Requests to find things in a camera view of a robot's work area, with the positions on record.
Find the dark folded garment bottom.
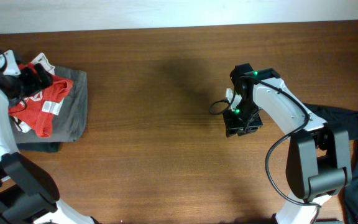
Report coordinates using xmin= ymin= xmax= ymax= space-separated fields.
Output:
xmin=17 ymin=142 xmax=61 ymax=153

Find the white Puma shirt folded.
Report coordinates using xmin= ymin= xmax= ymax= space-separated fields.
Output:
xmin=12 ymin=53 xmax=55 ymax=133

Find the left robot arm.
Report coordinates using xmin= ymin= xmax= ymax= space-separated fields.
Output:
xmin=0 ymin=50 xmax=97 ymax=223

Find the grey folded garment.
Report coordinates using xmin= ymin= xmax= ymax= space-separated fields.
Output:
xmin=10 ymin=66 xmax=88 ymax=143

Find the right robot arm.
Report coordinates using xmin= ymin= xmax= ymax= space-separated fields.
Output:
xmin=221 ymin=63 xmax=352 ymax=223

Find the red orange printed t-shirt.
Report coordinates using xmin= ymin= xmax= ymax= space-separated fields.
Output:
xmin=9 ymin=75 xmax=73 ymax=138

